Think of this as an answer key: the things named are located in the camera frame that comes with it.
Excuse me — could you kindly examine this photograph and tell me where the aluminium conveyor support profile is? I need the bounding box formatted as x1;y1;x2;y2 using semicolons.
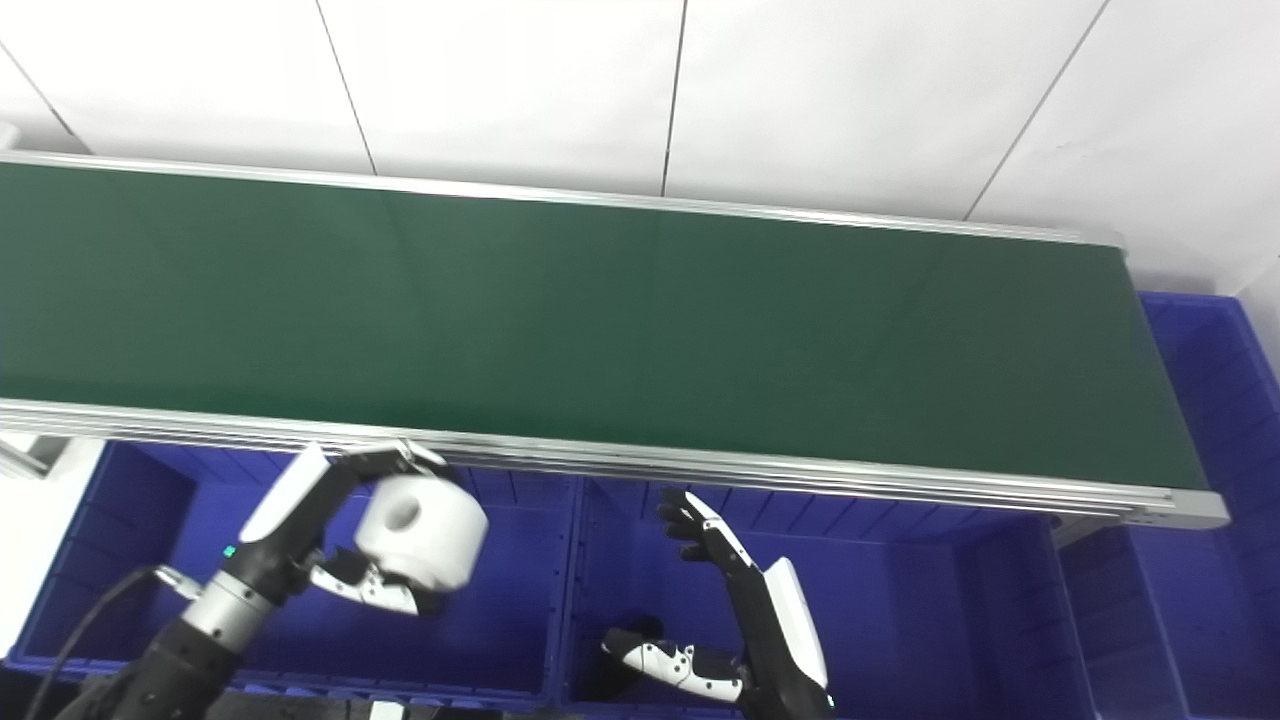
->
0;434;73;480

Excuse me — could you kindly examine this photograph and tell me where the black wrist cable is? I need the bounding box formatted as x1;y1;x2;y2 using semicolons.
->
24;565;206;720

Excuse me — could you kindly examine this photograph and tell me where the green conveyor belt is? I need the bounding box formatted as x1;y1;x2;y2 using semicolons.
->
0;152;1231;531

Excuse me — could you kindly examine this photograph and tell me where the white cylindrical part with hole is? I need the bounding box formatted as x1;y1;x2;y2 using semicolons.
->
354;474;491;594

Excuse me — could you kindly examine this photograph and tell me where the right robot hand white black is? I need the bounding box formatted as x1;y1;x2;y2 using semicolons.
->
600;487;837;717

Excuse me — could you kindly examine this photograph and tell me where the blue plastic bin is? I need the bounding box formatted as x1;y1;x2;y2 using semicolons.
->
4;440;583;701
1050;292;1280;720
560;478;1097;720

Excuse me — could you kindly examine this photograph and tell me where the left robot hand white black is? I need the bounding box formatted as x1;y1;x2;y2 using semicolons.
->
225;440;464;617

